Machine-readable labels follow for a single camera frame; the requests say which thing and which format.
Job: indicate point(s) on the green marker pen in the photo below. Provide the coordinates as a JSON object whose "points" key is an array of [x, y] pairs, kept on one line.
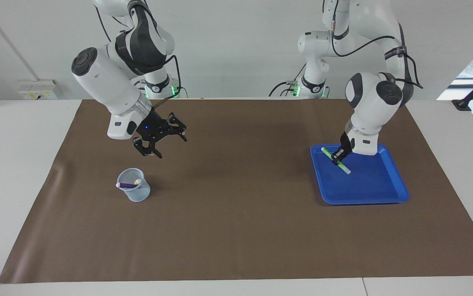
{"points": [[327, 153]]}

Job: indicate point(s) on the purple marker pen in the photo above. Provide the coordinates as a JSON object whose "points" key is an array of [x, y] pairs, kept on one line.
{"points": [[127, 186]]}

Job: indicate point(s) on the silver mesh pen cup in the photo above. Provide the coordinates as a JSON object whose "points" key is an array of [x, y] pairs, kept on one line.
{"points": [[137, 195]]}

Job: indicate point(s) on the white wall socket box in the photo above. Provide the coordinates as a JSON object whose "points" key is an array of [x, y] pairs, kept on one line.
{"points": [[39, 90]]}

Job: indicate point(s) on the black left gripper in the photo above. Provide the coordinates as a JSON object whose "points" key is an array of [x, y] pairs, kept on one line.
{"points": [[346, 144]]}

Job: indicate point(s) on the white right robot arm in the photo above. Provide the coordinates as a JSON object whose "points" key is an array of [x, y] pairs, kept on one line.
{"points": [[113, 86]]}

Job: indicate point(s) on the brown paper table mat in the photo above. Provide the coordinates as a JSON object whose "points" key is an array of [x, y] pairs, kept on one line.
{"points": [[236, 230]]}

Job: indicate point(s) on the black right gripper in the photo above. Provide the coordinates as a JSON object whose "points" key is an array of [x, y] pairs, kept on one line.
{"points": [[154, 127]]}

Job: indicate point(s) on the blue plastic tray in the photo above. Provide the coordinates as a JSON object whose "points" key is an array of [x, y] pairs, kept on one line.
{"points": [[368, 189]]}

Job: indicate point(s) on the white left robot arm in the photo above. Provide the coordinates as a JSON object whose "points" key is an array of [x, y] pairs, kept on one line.
{"points": [[376, 94]]}

